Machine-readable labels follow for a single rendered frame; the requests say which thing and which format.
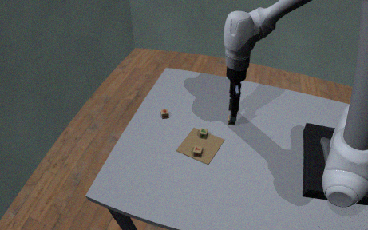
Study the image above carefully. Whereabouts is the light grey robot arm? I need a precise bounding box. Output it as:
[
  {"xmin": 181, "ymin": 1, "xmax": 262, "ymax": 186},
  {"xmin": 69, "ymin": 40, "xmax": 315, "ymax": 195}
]
[{"xmin": 224, "ymin": 0, "xmax": 368, "ymax": 207}]

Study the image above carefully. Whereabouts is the tan flat mat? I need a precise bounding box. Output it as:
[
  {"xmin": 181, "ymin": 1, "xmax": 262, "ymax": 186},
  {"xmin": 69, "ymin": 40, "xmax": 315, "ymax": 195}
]
[{"xmin": 176, "ymin": 128, "xmax": 224, "ymax": 165}]

